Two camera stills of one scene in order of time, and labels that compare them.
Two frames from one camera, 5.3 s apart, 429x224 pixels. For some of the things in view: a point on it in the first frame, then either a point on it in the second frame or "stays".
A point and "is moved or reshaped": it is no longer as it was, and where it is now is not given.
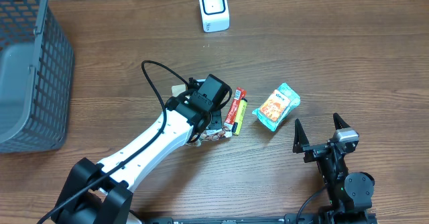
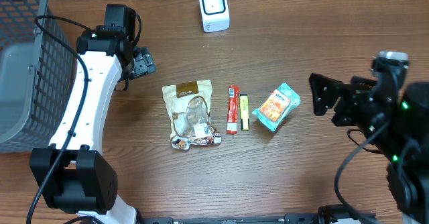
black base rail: x=293 y=218 stays
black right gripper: x=314 y=151 -> x=350 y=100
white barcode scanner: x=214 y=8 stays
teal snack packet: x=278 y=106 stays
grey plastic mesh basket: x=37 y=64 stays
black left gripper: x=216 y=118 -> x=142 y=62
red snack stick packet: x=239 y=94 is moved or reshaped
